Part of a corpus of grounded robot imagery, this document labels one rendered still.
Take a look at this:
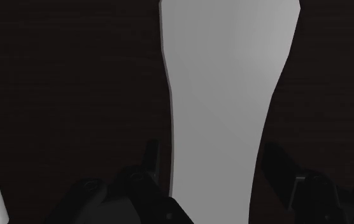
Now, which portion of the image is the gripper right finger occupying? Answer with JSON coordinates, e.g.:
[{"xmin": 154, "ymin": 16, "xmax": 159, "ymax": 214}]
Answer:
[{"xmin": 260, "ymin": 143, "xmax": 354, "ymax": 224}]

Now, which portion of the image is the pale grey tapered flat object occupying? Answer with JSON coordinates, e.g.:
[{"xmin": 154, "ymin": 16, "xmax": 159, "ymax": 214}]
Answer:
[{"xmin": 159, "ymin": 0, "xmax": 301, "ymax": 224}]

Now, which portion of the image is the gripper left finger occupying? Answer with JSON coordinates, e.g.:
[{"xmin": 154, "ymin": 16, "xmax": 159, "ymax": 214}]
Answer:
[{"xmin": 41, "ymin": 139, "xmax": 195, "ymax": 224}]

